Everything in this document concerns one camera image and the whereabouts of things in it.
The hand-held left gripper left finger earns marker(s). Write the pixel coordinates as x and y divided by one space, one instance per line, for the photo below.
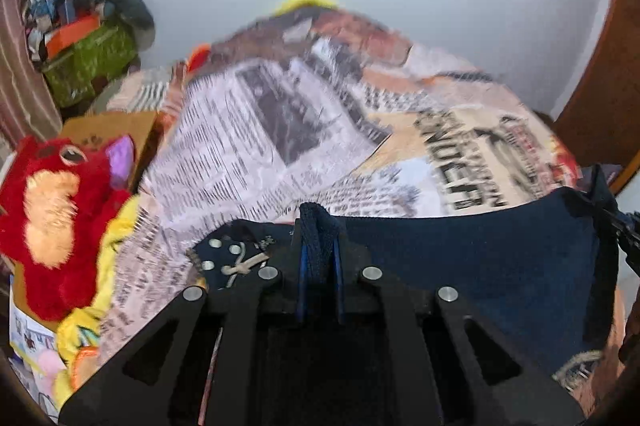
300 291

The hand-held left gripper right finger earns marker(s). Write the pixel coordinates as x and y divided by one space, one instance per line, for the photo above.
339 291

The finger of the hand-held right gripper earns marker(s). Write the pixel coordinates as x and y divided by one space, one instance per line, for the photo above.
627 233

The navy patterned hoodie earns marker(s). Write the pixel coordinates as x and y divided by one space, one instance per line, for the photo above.
475 256

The newspaper print blanket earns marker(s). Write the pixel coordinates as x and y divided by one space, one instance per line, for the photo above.
240 131

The yellow plush toy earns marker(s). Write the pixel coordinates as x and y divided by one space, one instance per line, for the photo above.
110 251

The red plush toy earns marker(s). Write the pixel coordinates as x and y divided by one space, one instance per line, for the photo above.
90 226

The brown cardboard box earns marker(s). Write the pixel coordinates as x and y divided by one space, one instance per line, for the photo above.
115 126

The striped bed sheet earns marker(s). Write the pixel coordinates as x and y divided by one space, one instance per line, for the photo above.
150 91

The orange cloth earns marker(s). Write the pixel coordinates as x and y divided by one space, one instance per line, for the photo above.
197 58

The printed paper sheet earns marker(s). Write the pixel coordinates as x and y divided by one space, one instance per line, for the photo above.
27 346

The yellow fuzzy pillow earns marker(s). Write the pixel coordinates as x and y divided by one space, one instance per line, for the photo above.
307 1

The green storage box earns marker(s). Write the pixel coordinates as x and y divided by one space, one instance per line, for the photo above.
90 61

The orange box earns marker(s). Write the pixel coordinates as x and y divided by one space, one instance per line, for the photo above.
70 33

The striped brown curtain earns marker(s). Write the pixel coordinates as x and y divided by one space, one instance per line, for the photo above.
20 81

